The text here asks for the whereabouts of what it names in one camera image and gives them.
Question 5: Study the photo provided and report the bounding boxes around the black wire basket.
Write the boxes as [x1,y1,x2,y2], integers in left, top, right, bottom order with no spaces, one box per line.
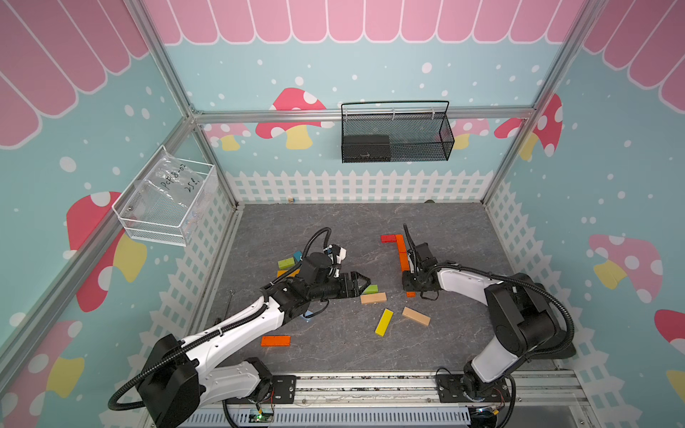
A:
[340,100,455,162]

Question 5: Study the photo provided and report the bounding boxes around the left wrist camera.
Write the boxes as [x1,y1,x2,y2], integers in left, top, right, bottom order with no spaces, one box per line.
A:
[298,244,347,285]

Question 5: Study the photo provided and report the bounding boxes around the yellow-orange block upper left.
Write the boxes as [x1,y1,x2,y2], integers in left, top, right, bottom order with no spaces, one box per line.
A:
[276,269,300,277]

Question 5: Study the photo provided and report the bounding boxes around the natural wood block left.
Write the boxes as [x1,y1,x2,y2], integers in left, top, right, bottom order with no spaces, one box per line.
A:
[360,292,387,304]

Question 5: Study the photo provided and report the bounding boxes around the green block upper left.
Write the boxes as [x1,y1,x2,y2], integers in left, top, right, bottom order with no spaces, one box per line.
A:
[278,257,296,270]

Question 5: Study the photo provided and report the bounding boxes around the black box in basket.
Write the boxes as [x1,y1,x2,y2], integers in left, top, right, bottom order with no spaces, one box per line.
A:
[341,135,392,163]

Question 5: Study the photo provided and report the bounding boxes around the yellow long block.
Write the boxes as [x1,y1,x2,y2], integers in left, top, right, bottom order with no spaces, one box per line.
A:
[375,309,394,337]

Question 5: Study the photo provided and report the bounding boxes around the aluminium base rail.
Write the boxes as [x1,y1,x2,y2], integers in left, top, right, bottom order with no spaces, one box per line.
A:
[181,371,590,428]

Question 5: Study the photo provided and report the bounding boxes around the clear plastic bag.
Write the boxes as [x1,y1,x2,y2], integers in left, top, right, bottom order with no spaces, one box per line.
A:
[139,151,204,212]

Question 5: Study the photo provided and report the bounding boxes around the natural wood block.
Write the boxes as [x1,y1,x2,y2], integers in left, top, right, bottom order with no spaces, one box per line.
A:
[360,292,387,304]
[402,307,431,326]

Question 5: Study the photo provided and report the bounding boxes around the natural wood block right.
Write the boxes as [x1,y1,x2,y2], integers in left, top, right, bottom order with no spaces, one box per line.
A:
[402,307,431,326]

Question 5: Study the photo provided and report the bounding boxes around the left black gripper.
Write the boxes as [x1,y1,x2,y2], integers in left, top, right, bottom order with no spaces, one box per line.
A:
[309,271,371,301]

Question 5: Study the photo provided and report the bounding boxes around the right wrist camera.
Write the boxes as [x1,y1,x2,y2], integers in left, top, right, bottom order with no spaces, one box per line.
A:
[412,243,438,271]

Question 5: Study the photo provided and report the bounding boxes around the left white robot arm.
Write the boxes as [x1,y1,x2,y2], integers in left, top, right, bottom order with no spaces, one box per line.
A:
[107,228,371,427]

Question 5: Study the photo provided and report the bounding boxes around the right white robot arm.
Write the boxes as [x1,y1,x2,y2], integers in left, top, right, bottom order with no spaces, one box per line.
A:
[402,226,576,402]

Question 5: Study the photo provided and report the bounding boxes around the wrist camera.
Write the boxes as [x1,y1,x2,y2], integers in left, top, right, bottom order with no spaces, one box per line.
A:
[412,243,438,271]
[298,244,347,285]

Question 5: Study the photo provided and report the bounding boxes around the orange block front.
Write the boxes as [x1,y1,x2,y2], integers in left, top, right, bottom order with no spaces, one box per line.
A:
[260,335,292,348]

